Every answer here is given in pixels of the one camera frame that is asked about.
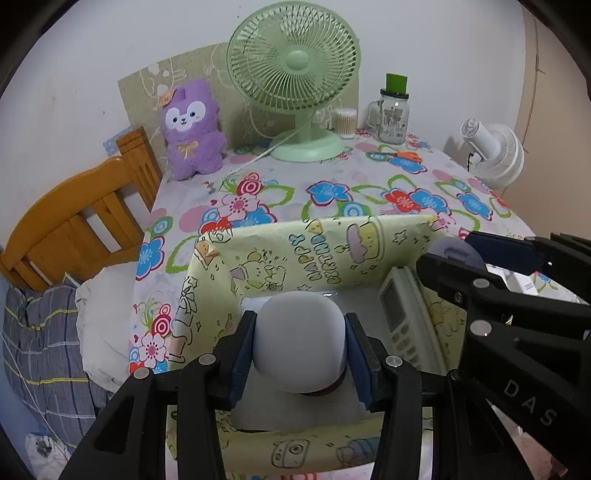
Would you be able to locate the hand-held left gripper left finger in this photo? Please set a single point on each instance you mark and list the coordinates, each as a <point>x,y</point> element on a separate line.
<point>242,360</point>

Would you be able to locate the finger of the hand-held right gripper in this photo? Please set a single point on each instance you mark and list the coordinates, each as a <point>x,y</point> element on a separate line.
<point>503,249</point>
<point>452,286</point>

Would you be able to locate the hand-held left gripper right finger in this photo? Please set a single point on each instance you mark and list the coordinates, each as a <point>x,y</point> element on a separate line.
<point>358,364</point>

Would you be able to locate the white labelled charger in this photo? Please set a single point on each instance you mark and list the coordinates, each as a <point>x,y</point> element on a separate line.
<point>521,284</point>

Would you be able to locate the white remote control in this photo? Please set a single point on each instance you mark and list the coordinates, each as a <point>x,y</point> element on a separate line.
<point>401,318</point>

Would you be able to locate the white rounded case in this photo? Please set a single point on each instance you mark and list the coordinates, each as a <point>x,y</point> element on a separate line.
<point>300,341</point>

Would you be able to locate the yellow cartoon print storage box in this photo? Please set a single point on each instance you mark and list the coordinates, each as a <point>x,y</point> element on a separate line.
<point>277,258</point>

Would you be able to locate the white clip fan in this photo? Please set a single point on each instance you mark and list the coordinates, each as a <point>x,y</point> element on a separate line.
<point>501,157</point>

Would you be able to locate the floral tablecloth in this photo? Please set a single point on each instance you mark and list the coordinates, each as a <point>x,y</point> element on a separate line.
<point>369,203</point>

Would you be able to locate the beige door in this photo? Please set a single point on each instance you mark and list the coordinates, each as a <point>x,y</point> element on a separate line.
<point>554,115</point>

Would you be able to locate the white pillow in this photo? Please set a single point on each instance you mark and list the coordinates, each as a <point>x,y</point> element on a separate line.
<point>101,314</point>

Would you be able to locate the glass jar mug green lid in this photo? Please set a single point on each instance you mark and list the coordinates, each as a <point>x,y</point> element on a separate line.
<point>392,117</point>

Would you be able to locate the cotton swab container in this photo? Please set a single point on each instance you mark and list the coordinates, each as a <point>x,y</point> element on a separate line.
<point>345,123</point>

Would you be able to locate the grey plaid bedding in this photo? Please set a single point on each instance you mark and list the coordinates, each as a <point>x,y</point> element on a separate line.
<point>41,350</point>

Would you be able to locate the white printed cloth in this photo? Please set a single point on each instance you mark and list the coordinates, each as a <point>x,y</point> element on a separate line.
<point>44,450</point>

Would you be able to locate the purple plush toy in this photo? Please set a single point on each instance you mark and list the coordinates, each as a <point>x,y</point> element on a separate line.
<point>191,138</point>

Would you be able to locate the wooden bed headboard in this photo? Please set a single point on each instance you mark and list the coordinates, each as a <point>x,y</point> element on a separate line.
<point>60,221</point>

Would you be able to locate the blue patterned card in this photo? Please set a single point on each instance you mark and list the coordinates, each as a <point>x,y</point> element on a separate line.
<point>111,145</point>

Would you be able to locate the green desk fan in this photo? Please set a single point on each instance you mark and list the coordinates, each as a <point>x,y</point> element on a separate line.
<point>295,60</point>

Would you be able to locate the beige patterned board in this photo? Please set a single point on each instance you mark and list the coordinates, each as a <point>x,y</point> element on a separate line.
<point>138,97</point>

